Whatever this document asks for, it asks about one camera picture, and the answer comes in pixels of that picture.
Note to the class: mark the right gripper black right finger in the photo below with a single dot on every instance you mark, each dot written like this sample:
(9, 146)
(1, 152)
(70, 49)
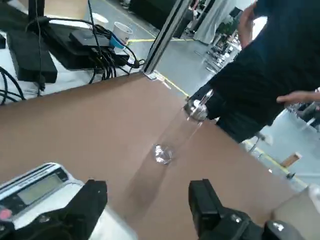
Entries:
(210, 220)

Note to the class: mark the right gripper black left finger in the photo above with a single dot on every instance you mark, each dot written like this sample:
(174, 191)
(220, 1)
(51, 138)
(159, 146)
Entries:
(85, 207)

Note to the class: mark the white and blue paper cup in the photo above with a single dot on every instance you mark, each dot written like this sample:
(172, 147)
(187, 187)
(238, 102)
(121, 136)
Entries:
(122, 32)

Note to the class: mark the silver digital scale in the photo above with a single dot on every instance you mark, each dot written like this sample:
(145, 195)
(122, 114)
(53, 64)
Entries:
(40, 190)

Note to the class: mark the beige cylindrical lidded canister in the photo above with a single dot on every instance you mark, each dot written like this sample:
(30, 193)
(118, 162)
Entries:
(300, 207)

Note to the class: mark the wooden block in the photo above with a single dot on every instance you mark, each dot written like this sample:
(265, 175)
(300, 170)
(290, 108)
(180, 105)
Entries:
(291, 160)

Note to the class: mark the person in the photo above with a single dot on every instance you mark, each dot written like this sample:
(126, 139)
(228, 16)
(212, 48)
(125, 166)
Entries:
(262, 75)

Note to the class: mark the black flat device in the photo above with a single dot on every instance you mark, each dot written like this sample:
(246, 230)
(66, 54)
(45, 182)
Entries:
(62, 50)

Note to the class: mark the black rectangular box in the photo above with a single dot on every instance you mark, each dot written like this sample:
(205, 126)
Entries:
(30, 57)

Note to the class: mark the black hub with plugs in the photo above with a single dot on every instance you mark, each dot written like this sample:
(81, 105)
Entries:
(85, 37)

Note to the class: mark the white bowl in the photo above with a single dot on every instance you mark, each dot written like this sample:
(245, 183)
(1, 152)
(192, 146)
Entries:
(98, 18)

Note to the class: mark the aluminium frame post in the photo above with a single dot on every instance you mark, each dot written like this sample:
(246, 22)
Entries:
(165, 35)

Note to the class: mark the black stand post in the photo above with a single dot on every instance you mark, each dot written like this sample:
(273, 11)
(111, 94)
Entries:
(36, 12)

